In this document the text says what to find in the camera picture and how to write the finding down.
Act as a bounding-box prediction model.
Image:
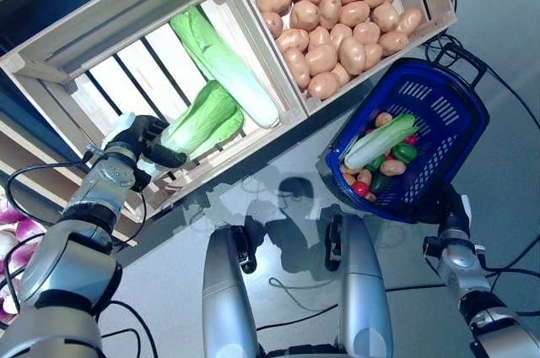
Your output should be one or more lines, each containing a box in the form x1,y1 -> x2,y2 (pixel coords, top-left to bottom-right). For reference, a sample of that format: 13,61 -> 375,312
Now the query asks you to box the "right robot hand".
420,183 -> 472,233

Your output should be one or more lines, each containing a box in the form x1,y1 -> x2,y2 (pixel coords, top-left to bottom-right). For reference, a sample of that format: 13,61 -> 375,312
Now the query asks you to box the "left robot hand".
102,111 -> 189,191

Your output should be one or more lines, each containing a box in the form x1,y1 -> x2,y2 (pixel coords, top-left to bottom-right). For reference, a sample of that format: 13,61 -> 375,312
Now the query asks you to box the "green white napa cabbage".
162,80 -> 245,161
343,113 -> 421,169
170,5 -> 282,129

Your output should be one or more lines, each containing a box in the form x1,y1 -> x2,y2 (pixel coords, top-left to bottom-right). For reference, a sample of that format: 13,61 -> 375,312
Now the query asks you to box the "blue plastic shopping basket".
316,47 -> 491,224

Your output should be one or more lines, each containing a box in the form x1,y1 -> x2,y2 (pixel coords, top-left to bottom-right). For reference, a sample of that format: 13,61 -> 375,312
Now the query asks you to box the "dark green bell pepper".
370,172 -> 392,193

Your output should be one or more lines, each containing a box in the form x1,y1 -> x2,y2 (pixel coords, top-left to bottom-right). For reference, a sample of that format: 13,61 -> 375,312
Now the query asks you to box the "light wooden slatted crate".
0,0 -> 311,224

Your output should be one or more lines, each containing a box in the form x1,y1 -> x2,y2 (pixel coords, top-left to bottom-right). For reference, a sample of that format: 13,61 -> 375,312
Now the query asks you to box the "silver left robot leg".
201,225 -> 257,358

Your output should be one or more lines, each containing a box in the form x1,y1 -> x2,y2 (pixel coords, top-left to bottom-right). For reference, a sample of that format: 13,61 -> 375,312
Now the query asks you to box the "wooden crate with potatoes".
214,0 -> 459,118

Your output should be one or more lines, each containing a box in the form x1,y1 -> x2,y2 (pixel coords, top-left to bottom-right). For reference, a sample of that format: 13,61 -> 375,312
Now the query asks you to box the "dark robot torso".
252,343 -> 343,358

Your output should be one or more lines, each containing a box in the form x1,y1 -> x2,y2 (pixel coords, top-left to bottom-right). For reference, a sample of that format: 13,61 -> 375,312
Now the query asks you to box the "black floor cable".
256,281 -> 444,334

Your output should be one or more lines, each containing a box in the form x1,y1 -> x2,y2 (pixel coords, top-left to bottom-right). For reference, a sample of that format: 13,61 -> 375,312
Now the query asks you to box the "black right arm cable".
463,53 -> 540,317

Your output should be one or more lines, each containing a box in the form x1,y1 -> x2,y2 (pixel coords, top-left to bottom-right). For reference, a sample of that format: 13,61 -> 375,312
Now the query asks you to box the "thin white string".
268,276 -> 338,312

